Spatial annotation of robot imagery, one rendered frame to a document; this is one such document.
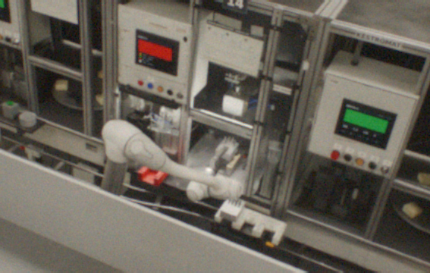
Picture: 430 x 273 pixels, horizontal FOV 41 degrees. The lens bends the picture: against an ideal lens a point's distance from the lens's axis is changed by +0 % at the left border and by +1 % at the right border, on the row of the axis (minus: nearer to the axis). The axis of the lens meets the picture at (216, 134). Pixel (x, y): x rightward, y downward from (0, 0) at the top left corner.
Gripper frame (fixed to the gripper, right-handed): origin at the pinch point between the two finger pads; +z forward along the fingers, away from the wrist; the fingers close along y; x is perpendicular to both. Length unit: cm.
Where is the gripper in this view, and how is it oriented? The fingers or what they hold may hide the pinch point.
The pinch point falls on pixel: (224, 153)
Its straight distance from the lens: 332.8
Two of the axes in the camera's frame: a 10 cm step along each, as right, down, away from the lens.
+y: 0.9, -8.0, -6.0
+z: 4.2, -5.1, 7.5
